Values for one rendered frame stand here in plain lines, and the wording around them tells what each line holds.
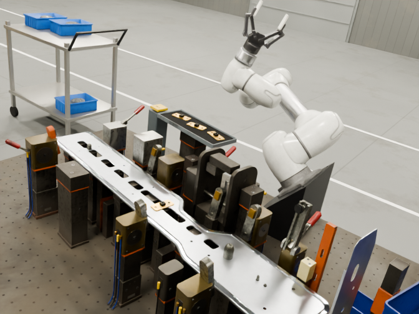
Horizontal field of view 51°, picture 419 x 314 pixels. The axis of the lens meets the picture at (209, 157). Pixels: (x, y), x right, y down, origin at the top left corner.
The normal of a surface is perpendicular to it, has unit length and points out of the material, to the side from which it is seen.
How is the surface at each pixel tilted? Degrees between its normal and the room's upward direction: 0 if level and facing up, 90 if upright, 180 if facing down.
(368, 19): 90
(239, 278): 0
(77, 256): 0
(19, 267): 0
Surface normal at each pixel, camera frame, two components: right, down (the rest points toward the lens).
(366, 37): -0.59, 0.29
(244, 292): 0.13, -0.89
